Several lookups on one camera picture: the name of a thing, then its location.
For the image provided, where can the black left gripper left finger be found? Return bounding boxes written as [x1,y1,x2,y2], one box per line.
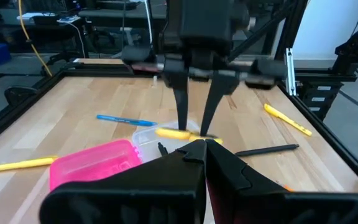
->
[39,139,208,224]

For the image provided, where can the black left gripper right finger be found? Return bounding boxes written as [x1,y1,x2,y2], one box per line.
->
[206,139,358,224]

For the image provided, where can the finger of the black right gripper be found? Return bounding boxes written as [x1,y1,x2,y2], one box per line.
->
[163,57,190,131]
[199,58,240,137]

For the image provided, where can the yellow handled scissors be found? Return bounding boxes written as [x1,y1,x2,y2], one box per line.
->
[155,126,224,146]

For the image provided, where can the black pen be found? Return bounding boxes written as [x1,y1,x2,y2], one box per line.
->
[157,142,169,157]
[234,143,300,157]

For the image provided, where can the blue pen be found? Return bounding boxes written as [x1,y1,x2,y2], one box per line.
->
[96,114,158,128]

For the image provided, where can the yellow highlighter with clip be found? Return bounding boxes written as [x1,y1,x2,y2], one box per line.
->
[263,103,313,137]

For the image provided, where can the slim yellow pen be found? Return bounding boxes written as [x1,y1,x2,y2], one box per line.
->
[0,156,59,174]

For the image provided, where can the clear pencil box pink lid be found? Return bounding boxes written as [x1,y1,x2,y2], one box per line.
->
[48,119,223,192]

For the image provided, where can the black labelled drawer unit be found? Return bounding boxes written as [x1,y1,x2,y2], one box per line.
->
[300,79,344,121]

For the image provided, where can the black clamp knob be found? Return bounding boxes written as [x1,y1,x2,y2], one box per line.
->
[4,86,39,106]

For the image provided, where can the silver upright bracket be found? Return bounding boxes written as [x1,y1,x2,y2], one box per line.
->
[284,48,297,96]

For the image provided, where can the white cable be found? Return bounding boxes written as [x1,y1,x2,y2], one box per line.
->
[62,18,86,58]

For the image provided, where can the black aluminium table frame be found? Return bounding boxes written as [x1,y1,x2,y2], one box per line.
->
[0,0,358,194]

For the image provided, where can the yellow cable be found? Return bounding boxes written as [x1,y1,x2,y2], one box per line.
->
[17,0,53,77]

